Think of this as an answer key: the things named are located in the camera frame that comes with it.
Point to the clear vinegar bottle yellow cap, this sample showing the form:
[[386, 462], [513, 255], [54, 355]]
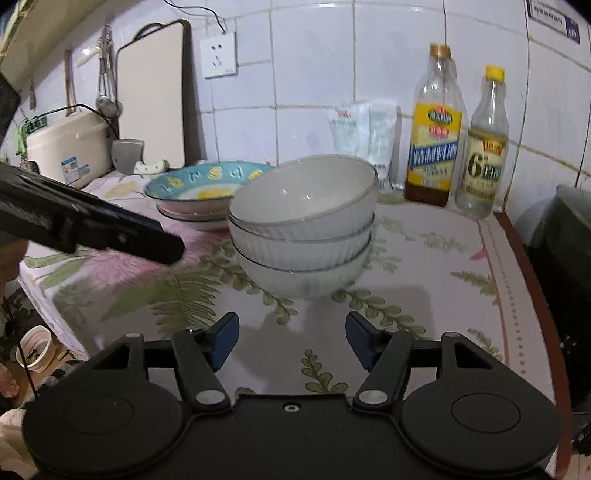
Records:
[[485, 175]]

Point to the white wall sticker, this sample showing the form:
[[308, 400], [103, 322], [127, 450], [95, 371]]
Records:
[[554, 18]]

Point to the floral tablecloth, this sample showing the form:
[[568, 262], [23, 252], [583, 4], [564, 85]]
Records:
[[429, 277]]

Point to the blue plate yellow letters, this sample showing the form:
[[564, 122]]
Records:
[[184, 185]]

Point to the clear plastic salt bag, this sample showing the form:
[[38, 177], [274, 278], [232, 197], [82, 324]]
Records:
[[348, 134], [383, 138]]

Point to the dark bulky object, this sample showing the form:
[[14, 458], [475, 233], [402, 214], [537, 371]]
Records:
[[558, 277]]

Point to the cooking wine bottle yellow label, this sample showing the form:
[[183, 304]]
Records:
[[434, 152]]

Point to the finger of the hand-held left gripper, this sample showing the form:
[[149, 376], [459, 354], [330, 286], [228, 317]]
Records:
[[134, 218], [138, 242]]

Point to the hanging metal spoon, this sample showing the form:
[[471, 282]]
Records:
[[106, 104]]

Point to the pink bear print plate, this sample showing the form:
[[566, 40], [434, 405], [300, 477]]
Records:
[[184, 210]]

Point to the white plastic bucket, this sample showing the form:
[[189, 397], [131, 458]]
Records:
[[34, 348]]

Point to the white kitchen appliance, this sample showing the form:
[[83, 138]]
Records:
[[64, 147]]

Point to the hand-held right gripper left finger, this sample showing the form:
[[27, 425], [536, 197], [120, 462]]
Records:
[[226, 338]]

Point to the white ribbed bowl dark rim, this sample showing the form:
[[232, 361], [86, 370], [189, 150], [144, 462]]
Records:
[[300, 282], [300, 254], [300, 194]]

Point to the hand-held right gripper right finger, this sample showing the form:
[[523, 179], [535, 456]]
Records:
[[360, 340]]

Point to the white cutting board dark frame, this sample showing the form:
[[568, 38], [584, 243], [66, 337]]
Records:
[[147, 92]]

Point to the white wall socket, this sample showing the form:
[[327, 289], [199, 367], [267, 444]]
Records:
[[219, 55]]

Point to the white plate dark rim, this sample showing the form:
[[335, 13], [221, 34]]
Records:
[[198, 225]]

